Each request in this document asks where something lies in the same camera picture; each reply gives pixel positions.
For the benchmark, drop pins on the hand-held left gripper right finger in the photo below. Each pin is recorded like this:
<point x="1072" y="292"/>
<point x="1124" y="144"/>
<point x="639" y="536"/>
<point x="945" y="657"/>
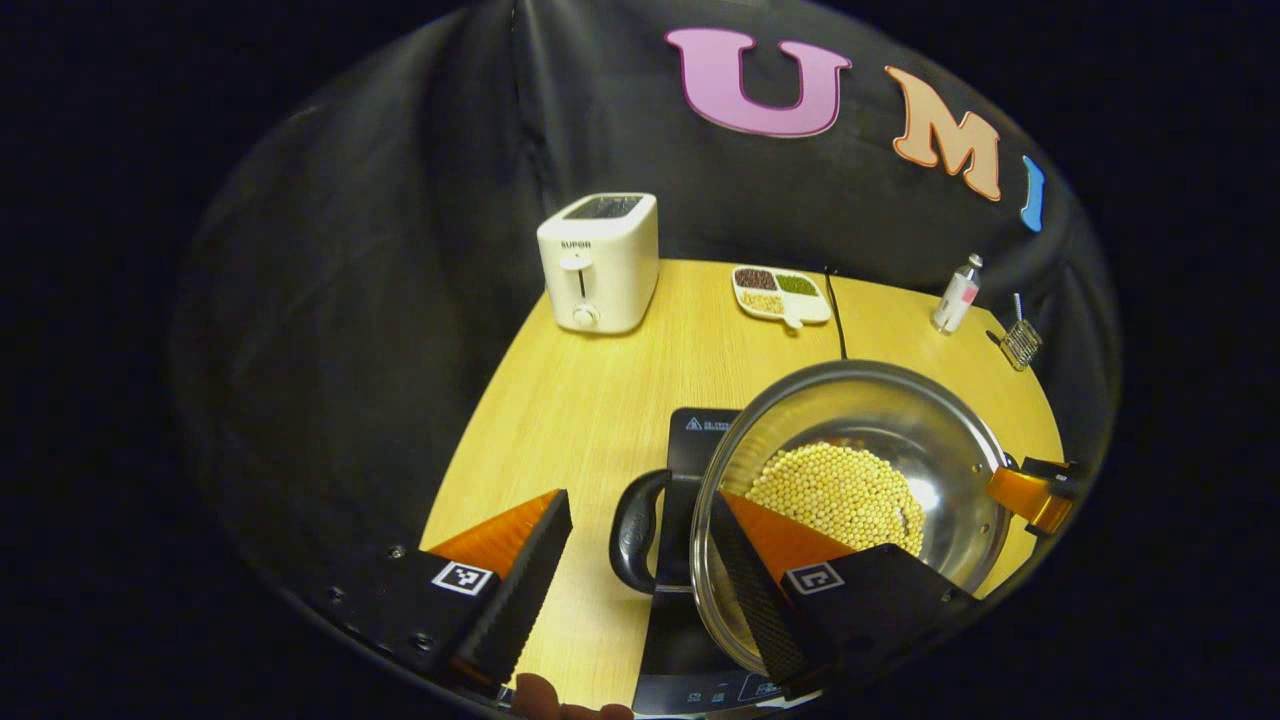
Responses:
<point x="760" y="610"/>

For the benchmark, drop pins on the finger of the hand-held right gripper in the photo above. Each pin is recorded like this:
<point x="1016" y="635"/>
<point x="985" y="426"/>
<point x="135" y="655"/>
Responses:
<point x="1025" y="495"/>

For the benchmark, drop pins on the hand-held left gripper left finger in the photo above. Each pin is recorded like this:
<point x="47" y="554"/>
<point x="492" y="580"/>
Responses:
<point x="520" y="600"/>

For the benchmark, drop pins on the stainless steel pot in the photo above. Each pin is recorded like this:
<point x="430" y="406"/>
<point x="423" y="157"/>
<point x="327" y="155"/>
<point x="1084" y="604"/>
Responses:
<point x="870" y="405"/>

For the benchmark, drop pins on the black induction cooktop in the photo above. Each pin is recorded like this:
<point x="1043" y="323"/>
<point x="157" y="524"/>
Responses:
<point x="700" y="430"/>

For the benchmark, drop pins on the pile of yellow soybeans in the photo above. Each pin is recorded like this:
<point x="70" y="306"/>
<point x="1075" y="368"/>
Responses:
<point x="840" y="495"/>

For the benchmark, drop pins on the clear glass holder cup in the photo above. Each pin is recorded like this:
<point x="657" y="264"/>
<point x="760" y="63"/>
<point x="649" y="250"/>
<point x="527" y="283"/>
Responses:
<point x="1021" y="345"/>

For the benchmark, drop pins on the small pink label bottle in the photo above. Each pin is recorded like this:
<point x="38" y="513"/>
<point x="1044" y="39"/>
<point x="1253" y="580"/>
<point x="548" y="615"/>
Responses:
<point x="955" y="300"/>

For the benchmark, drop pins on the white divided bean dish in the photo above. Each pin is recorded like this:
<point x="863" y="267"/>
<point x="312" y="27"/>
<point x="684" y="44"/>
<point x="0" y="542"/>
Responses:
<point x="780" y="295"/>

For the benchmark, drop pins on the white toaster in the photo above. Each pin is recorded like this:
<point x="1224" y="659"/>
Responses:
<point x="600" y="270"/>

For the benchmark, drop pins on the black backdrop cloth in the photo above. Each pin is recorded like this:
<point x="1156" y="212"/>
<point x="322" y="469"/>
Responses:
<point x="380" y="250"/>

